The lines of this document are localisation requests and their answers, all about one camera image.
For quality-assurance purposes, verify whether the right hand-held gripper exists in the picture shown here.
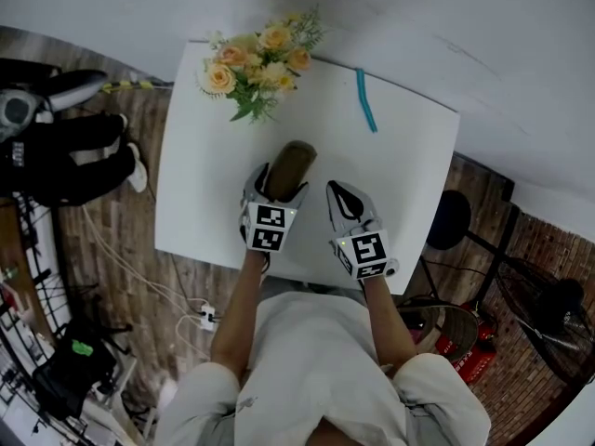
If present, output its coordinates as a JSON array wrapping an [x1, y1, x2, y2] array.
[[325, 179, 402, 281]]

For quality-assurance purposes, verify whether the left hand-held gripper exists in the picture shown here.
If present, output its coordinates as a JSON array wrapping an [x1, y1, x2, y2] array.
[[238, 162, 311, 254]]

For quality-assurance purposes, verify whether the brown cylindrical item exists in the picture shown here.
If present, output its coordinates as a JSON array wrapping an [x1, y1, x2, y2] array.
[[264, 140, 319, 202]]

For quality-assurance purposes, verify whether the person's right forearm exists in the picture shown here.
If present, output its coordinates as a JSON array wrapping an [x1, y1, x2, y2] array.
[[359, 276, 418, 372]]

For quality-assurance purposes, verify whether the person's left forearm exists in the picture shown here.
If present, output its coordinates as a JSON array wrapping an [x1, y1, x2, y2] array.
[[209, 247, 271, 383]]

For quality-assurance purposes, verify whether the white table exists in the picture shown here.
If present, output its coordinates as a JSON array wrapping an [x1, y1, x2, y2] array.
[[153, 39, 462, 296]]

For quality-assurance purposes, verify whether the black round stool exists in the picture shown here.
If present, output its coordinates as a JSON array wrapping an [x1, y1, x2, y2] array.
[[425, 189, 518, 299]]

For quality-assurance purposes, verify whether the teal flexible tube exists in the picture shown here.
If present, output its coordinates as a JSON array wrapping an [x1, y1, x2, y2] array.
[[355, 67, 379, 134]]

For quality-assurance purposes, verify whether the orange flower bouquet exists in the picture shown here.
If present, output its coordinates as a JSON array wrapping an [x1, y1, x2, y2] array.
[[194, 4, 327, 125]]

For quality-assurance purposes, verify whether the white power strip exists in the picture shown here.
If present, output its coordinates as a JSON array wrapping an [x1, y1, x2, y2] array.
[[196, 303, 218, 332]]

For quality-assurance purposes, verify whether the person's white shirt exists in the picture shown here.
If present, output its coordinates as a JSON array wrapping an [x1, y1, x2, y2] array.
[[154, 290, 493, 446]]

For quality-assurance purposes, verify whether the yellow black striped strip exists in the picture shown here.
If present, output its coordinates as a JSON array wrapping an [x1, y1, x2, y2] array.
[[99, 79, 155, 95]]

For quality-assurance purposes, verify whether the red box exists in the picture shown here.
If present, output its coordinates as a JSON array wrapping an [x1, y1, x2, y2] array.
[[434, 302, 499, 384]]

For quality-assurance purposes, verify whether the black floor fan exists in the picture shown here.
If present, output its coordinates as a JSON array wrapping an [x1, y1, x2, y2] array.
[[494, 256, 595, 386]]

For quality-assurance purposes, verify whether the grey and white device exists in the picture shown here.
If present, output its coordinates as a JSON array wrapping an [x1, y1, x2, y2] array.
[[0, 69, 109, 144]]

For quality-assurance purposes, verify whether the brown wooden bench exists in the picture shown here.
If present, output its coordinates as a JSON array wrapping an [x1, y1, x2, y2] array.
[[0, 197, 53, 346]]

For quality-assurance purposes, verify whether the black bag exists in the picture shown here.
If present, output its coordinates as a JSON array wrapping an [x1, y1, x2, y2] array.
[[33, 317, 118, 421]]

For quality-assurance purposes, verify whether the white cable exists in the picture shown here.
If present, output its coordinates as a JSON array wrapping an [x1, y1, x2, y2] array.
[[82, 203, 211, 360]]

